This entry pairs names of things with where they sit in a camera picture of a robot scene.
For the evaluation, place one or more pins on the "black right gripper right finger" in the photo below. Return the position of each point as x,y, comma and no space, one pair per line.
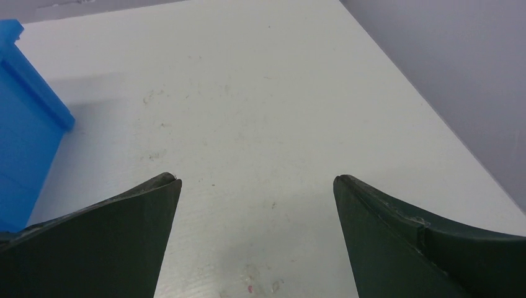
399,250

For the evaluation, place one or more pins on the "blue plastic bin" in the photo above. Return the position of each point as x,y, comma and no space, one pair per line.
33,122

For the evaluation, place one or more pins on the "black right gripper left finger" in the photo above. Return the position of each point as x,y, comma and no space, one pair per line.
114,248

